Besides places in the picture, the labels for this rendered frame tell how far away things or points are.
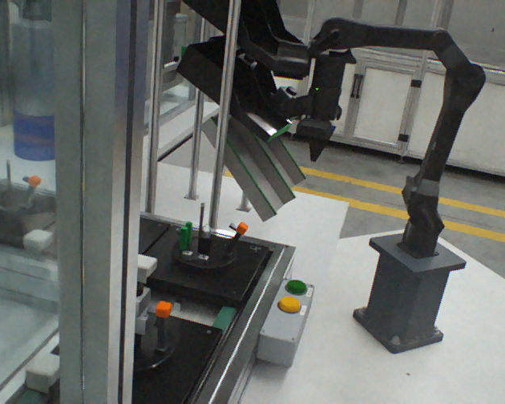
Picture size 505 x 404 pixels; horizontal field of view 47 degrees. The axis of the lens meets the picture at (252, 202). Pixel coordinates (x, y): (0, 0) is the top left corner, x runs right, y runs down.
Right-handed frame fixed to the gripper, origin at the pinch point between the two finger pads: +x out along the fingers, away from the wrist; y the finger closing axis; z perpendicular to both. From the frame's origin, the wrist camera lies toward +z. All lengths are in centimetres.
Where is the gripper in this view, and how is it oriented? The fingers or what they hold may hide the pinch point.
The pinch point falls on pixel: (316, 144)
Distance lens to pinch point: 116.9
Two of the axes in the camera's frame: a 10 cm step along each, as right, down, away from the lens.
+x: -1.2, 9.1, 4.0
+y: -2.6, 3.6, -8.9
